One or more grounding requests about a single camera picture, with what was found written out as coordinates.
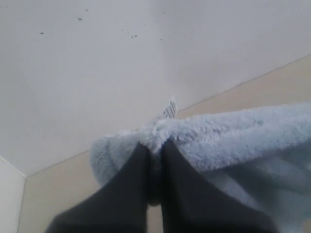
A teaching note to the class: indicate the white towel care label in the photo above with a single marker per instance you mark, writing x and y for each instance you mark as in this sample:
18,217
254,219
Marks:
170,109

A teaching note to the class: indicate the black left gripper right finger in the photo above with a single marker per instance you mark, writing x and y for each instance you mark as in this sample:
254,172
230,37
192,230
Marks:
190,204

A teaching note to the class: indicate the light blue terry towel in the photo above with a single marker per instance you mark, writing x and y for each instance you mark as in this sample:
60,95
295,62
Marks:
260,156

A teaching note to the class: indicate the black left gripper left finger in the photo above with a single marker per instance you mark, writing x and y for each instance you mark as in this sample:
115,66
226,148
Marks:
118,207

